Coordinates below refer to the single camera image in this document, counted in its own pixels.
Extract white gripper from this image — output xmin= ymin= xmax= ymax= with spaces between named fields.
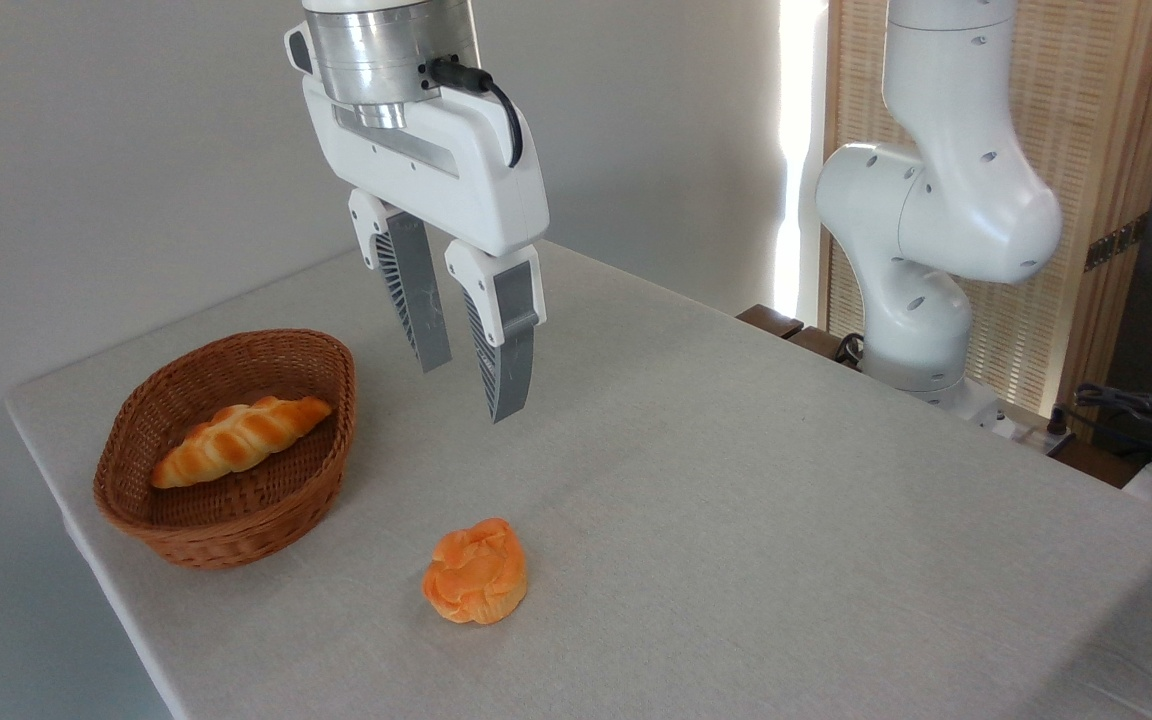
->
xmin=301 ymin=76 xmax=551 ymax=425

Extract long twisted bread loaf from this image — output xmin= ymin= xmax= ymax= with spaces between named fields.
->
xmin=151 ymin=395 xmax=334 ymax=490

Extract round orange bread bun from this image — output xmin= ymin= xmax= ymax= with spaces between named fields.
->
xmin=422 ymin=517 xmax=529 ymax=626

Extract brown wicker basket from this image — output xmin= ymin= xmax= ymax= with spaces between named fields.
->
xmin=93 ymin=329 xmax=358 ymax=571

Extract dark wooden block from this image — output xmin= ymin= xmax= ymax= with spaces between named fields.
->
xmin=736 ymin=304 xmax=805 ymax=341
xmin=786 ymin=326 xmax=865 ymax=369

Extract beige tablecloth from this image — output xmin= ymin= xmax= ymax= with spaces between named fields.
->
xmin=4 ymin=238 xmax=1152 ymax=720

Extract white power strip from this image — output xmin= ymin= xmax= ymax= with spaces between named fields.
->
xmin=976 ymin=404 xmax=1077 ymax=453

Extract black screen hinge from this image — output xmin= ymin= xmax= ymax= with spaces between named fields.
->
xmin=1084 ymin=212 xmax=1151 ymax=273

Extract bamboo folding screen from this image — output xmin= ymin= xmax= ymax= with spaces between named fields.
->
xmin=821 ymin=0 xmax=1152 ymax=421

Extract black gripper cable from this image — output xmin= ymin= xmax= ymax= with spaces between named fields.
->
xmin=426 ymin=57 xmax=526 ymax=169

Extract black cable bundle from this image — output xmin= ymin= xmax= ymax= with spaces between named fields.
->
xmin=1046 ymin=372 xmax=1152 ymax=473

